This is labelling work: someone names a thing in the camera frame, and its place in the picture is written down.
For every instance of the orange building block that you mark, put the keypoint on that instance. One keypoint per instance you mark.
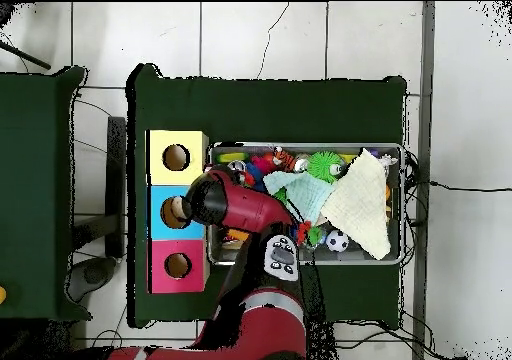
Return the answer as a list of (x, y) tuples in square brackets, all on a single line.
[(238, 235)]

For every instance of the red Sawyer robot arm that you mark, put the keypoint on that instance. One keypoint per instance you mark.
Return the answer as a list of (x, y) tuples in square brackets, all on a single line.
[(256, 212)]

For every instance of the wooden box with three holes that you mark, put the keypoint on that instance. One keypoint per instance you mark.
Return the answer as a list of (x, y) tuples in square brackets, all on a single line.
[(192, 148)]

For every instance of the clear mesh bin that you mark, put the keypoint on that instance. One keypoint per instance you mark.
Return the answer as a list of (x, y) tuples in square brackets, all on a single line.
[(344, 256)]

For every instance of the large multicolour spiky caterpillar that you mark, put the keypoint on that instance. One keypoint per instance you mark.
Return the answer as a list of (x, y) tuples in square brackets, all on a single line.
[(254, 174)]

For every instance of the tiger plush toy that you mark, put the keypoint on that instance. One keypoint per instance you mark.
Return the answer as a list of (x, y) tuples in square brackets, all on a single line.
[(284, 160)]

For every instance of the mint knitted cloth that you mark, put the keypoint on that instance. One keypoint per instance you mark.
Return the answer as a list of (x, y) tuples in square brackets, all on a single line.
[(312, 196)]

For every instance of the small multicolour spiky caterpillar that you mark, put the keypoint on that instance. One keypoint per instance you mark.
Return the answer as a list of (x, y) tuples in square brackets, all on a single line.
[(304, 230)]

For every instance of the green spiky ball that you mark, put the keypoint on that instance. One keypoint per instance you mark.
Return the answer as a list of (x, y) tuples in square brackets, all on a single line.
[(322, 166)]

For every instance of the small soccer ball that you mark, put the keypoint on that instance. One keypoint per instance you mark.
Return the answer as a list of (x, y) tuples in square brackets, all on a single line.
[(337, 240)]

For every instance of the cream knitted cloth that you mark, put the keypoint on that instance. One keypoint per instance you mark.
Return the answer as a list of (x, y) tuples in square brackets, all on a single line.
[(360, 204)]

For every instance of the black stand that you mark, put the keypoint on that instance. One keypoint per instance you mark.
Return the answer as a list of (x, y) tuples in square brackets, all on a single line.
[(116, 176)]

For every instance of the grey plastic base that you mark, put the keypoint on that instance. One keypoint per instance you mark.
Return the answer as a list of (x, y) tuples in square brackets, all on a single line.
[(94, 274)]

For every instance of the dark green side tablecloth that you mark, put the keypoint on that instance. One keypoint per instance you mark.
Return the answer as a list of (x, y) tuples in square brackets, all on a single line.
[(32, 156)]

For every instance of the black rod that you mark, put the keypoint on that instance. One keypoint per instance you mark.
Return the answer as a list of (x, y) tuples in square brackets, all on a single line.
[(28, 57)]

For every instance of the small yellow object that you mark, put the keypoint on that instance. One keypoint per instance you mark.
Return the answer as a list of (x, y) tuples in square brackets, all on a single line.
[(2, 295)]

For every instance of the grey metal rail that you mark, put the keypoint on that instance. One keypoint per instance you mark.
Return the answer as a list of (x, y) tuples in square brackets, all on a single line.
[(427, 96)]

